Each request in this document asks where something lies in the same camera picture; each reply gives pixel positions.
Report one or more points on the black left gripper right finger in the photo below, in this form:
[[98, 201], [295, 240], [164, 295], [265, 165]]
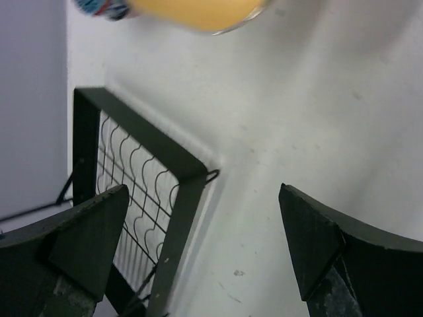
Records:
[[345, 267]]

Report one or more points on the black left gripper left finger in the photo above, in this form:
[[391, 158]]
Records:
[[59, 266]]

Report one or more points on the yellow plastic plate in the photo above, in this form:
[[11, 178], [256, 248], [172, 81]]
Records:
[[203, 15]]

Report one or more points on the blue triangle pattern bowl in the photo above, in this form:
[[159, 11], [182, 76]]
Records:
[[113, 10]]

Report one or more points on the black wire dish rack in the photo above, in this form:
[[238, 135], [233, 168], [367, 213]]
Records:
[[114, 145]]

